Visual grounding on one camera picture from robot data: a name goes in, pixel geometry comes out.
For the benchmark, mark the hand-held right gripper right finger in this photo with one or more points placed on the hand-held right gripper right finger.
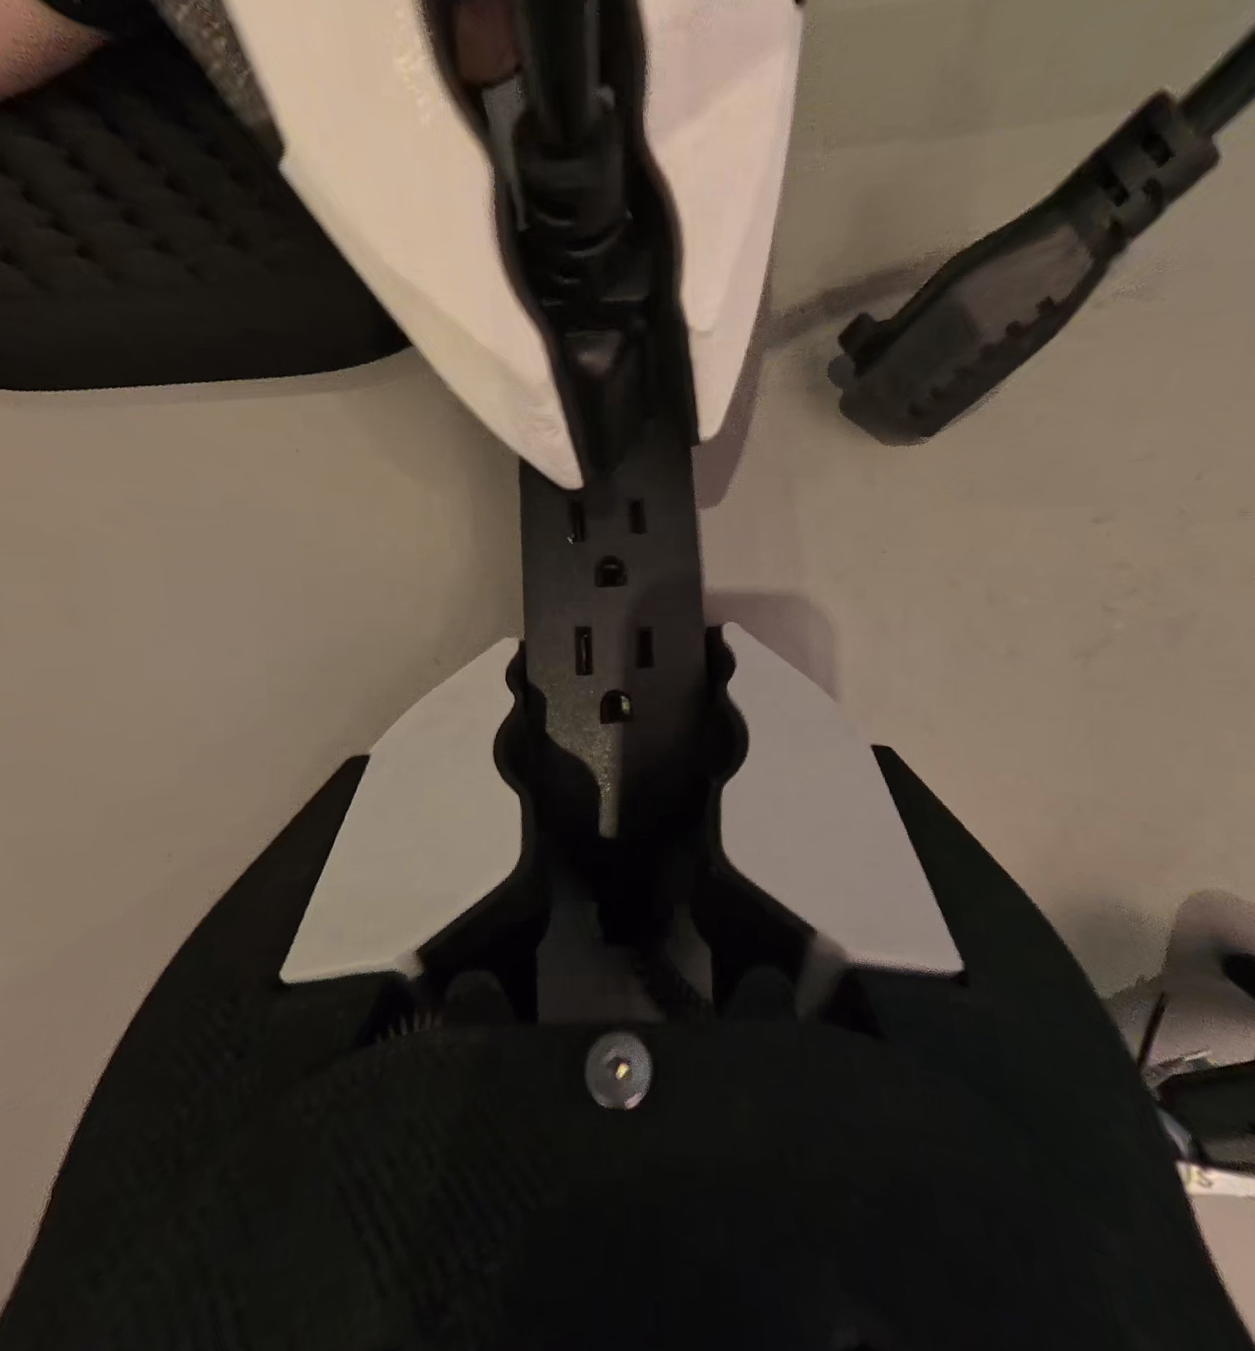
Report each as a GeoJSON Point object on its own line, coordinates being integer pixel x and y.
{"type": "Point", "coordinates": [839, 844]}

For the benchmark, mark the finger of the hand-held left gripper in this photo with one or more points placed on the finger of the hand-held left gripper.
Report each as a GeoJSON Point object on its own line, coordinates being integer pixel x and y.
{"type": "Point", "coordinates": [374, 157]}
{"type": "Point", "coordinates": [723, 157]}

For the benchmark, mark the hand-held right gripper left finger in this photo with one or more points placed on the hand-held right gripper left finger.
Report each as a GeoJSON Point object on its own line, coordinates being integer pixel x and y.
{"type": "Point", "coordinates": [416, 844]}

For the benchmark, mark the black power strip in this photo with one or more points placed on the black power strip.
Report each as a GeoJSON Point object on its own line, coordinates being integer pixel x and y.
{"type": "Point", "coordinates": [612, 622]}

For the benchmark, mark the person's left forearm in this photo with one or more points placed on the person's left forearm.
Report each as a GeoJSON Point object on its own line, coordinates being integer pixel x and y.
{"type": "Point", "coordinates": [16, 52]}

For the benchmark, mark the flat square power plug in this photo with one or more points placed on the flat square power plug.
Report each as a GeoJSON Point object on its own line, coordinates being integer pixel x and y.
{"type": "Point", "coordinates": [1249, 1108]}

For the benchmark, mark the black bumpy wrist rest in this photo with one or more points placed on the black bumpy wrist rest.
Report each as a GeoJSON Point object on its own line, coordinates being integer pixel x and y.
{"type": "Point", "coordinates": [110, 263]}

